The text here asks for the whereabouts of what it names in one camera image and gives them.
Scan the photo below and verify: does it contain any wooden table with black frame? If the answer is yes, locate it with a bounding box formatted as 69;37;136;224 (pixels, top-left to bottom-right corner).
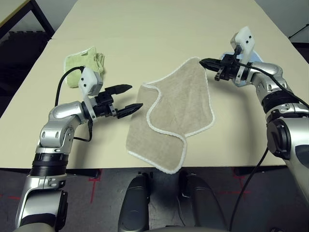
0;0;55;41

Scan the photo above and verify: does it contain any green folded towel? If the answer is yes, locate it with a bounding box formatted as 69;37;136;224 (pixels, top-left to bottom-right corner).
64;47;106;89

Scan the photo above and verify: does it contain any beige towel with white trim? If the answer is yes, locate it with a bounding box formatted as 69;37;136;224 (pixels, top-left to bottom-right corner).
126;57;215;174

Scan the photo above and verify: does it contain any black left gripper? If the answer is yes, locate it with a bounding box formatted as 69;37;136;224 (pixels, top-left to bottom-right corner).
93;84;143;119

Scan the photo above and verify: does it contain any grey robot right leg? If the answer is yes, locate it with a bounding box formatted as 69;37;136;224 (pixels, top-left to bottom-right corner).
178;170;227;232

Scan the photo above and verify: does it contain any blue folded towel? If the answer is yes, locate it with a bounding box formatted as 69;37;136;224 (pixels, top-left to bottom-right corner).
221;52;264;87

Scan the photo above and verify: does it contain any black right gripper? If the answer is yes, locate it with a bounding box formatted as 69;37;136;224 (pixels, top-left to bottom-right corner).
199;55;242;82

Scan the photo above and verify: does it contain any black foam floor mat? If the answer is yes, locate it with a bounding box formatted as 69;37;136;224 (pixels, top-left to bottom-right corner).
0;30;53;119
291;41;309;71

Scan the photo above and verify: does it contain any black left wrist camera cable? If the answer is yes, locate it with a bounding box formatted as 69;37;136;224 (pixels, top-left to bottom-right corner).
55;66;94;143

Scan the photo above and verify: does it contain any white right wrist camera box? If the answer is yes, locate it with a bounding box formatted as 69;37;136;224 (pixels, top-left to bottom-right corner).
229;26;256;84

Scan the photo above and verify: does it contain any black metal stand rod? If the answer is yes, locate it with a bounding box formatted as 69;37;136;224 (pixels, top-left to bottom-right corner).
288;23;309;39

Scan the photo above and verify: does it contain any thin black wire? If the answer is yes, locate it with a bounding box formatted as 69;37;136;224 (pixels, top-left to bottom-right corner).
177;193;185;225

